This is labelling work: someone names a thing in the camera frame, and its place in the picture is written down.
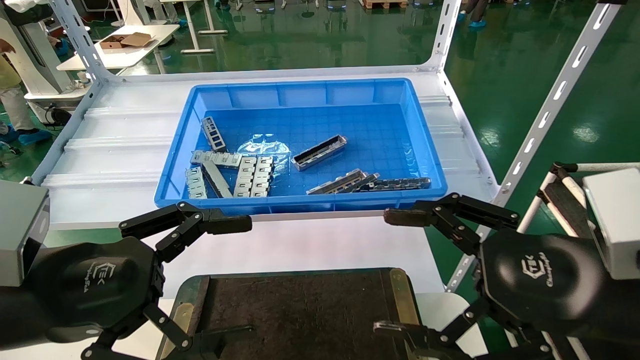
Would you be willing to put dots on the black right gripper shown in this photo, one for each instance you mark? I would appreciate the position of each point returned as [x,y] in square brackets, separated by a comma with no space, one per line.
[545,280]

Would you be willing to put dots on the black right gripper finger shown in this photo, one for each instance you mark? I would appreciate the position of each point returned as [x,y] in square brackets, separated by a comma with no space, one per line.
[405,217]

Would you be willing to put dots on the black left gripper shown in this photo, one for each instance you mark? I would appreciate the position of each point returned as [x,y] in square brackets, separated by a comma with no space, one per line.
[90,285]

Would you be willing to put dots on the long grey metal channel part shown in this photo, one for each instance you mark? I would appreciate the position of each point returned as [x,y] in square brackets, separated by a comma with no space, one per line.
[337,182]
[320,152]

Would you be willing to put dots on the long black metal part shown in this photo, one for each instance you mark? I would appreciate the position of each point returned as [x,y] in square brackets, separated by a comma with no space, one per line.
[400,183]

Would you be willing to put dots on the dark grey metal channel part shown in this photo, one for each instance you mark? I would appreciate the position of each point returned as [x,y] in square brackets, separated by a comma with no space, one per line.
[371,179]

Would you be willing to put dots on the black container tray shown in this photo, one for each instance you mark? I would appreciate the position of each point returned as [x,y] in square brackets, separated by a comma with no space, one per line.
[300,315]

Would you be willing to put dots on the short silver stamped metal part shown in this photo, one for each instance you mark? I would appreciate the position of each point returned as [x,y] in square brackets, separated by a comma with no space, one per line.
[196,184]

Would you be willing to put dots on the grey metal part with windows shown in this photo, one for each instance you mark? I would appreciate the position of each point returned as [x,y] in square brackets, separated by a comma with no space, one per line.
[214,134]

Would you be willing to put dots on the blue plastic bin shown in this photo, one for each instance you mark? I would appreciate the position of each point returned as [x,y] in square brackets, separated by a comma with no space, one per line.
[350,120]

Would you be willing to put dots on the clear plastic bag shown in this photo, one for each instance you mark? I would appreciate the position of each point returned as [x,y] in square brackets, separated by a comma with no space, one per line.
[262,148]

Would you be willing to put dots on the white metal shelf rack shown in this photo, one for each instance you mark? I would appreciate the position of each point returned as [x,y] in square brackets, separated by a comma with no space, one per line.
[120,150]

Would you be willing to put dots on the wooden pallet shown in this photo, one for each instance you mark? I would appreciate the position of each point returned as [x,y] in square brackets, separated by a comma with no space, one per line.
[385,4]

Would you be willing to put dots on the white table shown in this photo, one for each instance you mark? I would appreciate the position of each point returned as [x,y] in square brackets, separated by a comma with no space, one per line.
[125,55]

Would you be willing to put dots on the open cardboard box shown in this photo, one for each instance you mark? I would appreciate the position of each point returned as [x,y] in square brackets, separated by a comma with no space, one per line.
[135,39]

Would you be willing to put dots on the person in white trousers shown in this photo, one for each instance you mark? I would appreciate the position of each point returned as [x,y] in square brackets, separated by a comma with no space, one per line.
[12,105]

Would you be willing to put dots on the white machine base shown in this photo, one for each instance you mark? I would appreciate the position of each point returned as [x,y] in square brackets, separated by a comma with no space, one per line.
[40,60]

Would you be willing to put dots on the white tube frame black padding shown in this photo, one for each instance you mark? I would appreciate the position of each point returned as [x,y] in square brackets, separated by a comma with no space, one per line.
[560,197]

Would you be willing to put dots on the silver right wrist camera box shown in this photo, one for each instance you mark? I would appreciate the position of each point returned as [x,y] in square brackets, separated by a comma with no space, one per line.
[617,220]

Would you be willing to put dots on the white table leg frame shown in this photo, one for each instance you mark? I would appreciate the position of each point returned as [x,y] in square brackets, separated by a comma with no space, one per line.
[191,27]

